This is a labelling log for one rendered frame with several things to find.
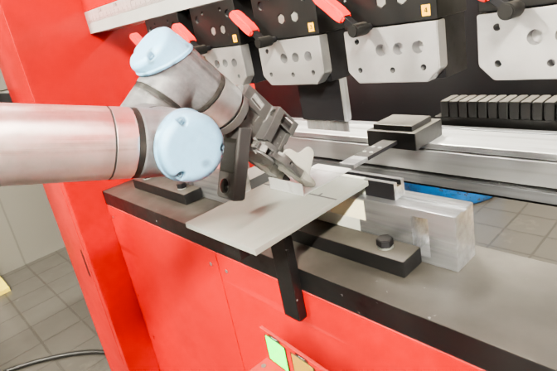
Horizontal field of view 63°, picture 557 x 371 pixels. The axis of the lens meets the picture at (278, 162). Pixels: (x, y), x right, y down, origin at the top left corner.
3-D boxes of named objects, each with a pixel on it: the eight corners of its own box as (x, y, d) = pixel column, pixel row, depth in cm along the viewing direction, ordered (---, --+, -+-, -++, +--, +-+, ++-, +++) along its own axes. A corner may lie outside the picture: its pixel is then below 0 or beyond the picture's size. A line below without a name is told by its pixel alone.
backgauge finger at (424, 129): (324, 169, 91) (320, 146, 90) (394, 132, 107) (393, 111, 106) (373, 177, 82) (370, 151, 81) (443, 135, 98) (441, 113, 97)
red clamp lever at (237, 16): (227, 9, 78) (262, 41, 75) (245, 6, 81) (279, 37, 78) (225, 17, 80) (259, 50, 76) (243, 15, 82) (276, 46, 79)
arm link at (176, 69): (115, 70, 61) (150, 21, 62) (176, 116, 68) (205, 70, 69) (138, 74, 55) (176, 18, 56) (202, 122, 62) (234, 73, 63)
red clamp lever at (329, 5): (312, -11, 64) (359, 29, 60) (330, -13, 66) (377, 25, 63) (307, 1, 65) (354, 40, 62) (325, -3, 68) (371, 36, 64)
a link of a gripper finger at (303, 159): (335, 161, 78) (296, 133, 74) (321, 192, 76) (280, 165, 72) (324, 162, 81) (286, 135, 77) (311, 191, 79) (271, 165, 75)
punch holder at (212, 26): (205, 86, 99) (186, 8, 94) (234, 78, 104) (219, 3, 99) (248, 85, 88) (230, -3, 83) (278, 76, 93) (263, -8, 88)
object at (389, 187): (307, 183, 90) (305, 169, 89) (317, 178, 92) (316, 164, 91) (394, 200, 75) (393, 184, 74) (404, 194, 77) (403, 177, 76)
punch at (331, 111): (304, 130, 86) (297, 80, 83) (312, 127, 87) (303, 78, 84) (346, 133, 79) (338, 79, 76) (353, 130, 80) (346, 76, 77)
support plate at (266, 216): (186, 228, 75) (185, 222, 75) (295, 172, 91) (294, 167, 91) (255, 256, 62) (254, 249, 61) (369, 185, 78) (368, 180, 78)
